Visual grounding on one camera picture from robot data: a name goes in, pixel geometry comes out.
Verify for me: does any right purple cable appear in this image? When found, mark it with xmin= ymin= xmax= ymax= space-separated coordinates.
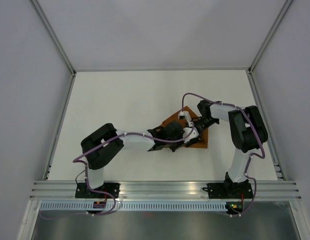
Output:
xmin=180 ymin=92 xmax=266 ymax=218

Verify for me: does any aluminium frame post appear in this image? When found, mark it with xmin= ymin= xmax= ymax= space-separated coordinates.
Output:
xmin=247 ymin=0 xmax=295 ymax=75
xmin=28 ymin=0 xmax=76 ymax=76

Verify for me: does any right aluminium frame post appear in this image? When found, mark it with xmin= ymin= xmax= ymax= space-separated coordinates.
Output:
xmin=247 ymin=0 xmax=295 ymax=75

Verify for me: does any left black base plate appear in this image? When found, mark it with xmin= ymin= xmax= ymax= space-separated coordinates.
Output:
xmin=75 ymin=182 xmax=120 ymax=199

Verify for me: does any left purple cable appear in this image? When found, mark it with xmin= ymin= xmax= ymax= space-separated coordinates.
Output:
xmin=39 ymin=124 xmax=196 ymax=221

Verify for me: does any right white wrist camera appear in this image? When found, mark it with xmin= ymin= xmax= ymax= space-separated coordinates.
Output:
xmin=178 ymin=110 xmax=192 ymax=123

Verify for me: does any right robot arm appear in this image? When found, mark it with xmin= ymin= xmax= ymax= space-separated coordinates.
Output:
xmin=195 ymin=99 xmax=268 ymax=198

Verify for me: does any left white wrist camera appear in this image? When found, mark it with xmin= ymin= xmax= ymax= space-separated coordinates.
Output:
xmin=182 ymin=127 xmax=199 ymax=143

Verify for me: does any white slotted cable duct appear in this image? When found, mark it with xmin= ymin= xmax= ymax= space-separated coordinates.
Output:
xmin=40 ymin=201 xmax=227 ymax=212

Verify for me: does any left aluminium frame post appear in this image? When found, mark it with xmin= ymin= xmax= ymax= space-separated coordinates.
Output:
xmin=28 ymin=0 xmax=76 ymax=76

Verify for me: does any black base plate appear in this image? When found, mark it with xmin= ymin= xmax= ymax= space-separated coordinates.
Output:
xmin=75 ymin=182 xmax=120 ymax=199
xmin=201 ymin=182 xmax=254 ymax=200

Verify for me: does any brown satin napkin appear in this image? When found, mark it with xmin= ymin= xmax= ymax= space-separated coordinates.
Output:
xmin=160 ymin=106 xmax=209 ymax=149

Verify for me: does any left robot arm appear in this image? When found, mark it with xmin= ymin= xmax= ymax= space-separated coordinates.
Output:
xmin=80 ymin=120 xmax=199 ymax=198

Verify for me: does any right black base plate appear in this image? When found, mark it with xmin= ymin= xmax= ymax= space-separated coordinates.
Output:
xmin=201 ymin=182 xmax=254 ymax=200

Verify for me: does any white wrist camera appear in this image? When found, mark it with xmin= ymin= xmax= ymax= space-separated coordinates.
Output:
xmin=182 ymin=127 xmax=199 ymax=143
xmin=178 ymin=110 xmax=192 ymax=123

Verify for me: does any aluminium mounting rail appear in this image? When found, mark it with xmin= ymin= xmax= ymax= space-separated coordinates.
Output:
xmin=29 ymin=180 xmax=302 ymax=202

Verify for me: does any purple cable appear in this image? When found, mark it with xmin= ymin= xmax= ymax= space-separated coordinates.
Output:
xmin=180 ymin=92 xmax=266 ymax=218
xmin=39 ymin=124 xmax=196 ymax=221

